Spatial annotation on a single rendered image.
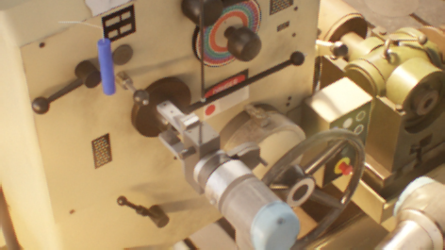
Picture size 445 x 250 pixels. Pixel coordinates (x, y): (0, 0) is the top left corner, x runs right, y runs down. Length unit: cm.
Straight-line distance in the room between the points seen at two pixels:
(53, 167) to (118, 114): 17
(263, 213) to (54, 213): 61
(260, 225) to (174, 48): 52
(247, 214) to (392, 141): 107
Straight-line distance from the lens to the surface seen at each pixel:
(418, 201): 241
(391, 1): 321
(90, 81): 170
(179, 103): 188
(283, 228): 148
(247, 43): 183
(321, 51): 224
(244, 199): 150
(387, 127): 249
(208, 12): 176
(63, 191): 191
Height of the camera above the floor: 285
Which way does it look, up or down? 43 degrees down
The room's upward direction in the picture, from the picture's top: straight up
